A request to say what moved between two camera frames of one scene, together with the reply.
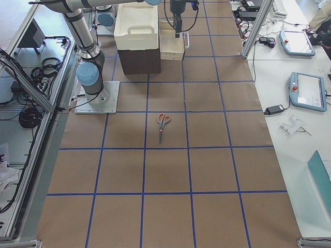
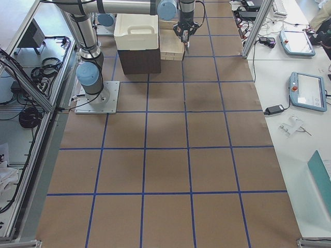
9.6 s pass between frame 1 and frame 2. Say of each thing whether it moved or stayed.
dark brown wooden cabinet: stayed
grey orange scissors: moved
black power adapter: stayed
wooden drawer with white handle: stayed
